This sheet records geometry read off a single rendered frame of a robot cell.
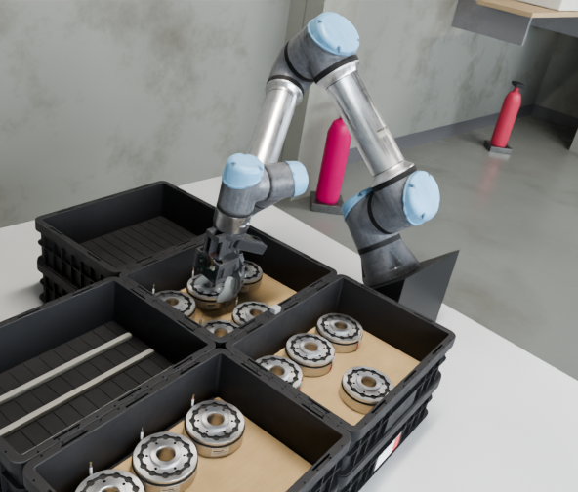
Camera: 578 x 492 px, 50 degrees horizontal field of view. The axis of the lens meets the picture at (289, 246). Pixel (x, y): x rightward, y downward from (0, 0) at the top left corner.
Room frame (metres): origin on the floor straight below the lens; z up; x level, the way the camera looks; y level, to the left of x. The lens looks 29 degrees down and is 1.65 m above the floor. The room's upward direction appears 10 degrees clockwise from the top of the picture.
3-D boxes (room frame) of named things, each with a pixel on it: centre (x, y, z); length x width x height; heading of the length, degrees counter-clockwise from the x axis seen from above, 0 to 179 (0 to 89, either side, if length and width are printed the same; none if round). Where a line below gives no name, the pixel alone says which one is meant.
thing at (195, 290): (1.19, 0.16, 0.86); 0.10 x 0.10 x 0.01
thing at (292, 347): (1.02, -0.08, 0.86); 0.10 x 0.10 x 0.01
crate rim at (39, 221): (1.31, 0.36, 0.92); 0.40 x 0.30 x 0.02; 147
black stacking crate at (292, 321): (0.98, -0.14, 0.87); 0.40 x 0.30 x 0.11; 147
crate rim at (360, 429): (0.98, -0.14, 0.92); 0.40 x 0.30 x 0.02; 147
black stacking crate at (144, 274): (1.15, 0.11, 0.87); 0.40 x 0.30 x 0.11; 147
